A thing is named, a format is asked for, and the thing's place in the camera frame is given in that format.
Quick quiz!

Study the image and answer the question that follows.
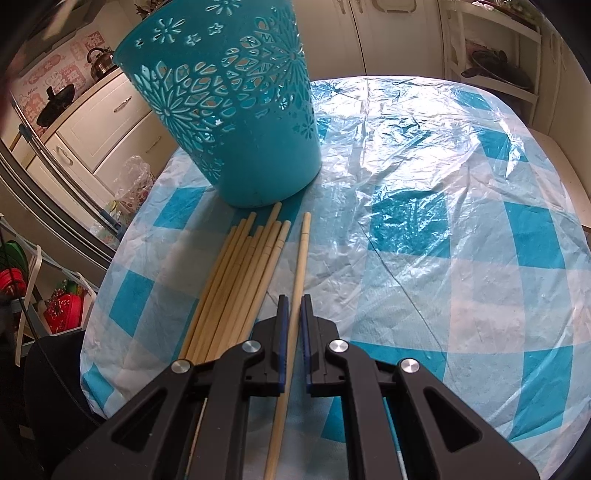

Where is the black wok pan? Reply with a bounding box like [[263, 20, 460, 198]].
[[461, 50, 534, 91]]

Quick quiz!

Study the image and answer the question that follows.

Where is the right beige chopstick in bundle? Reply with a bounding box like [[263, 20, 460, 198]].
[[230, 220, 291, 345]]

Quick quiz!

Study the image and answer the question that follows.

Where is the separate beige chopstick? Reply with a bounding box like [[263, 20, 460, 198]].
[[263, 212, 311, 480]]

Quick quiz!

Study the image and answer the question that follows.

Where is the floral plastic bag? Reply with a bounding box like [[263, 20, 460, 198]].
[[114, 155, 155, 215]]

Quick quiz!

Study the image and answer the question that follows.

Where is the turquoise perforated plastic basket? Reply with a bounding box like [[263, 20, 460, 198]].
[[114, 1, 322, 208]]

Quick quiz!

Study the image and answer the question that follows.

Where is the white rolling trolley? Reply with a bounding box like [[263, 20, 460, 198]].
[[438, 1, 542, 124]]

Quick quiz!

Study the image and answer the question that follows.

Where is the leftmost beige chopstick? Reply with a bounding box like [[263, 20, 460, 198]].
[[178, 226, 236, 359]]

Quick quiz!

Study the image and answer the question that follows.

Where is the tall beige chopstick in bundle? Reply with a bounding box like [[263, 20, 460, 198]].
[[194, 202, 281, 361]]

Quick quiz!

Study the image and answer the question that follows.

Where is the steel kettle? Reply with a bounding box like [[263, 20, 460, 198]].
[[87, 47, 118, 82]]

